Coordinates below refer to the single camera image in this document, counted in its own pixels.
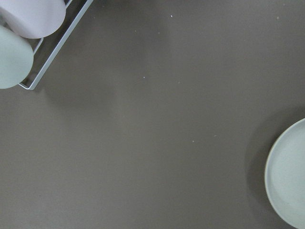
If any mint green plastic cup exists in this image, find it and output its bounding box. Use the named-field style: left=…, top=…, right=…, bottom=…
left=0, top=26, right=34, bottom=89

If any pink plastic cup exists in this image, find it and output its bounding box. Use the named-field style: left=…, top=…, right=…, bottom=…
left=0, top=0, right=66, bottom=39

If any round beige plate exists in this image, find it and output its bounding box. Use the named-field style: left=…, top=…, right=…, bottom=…
left=264, top=119, right=305, bottom=229

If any white wire cup rack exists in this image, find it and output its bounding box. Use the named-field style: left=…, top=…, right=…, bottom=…
left=19, top=0, right=93, bottom=90

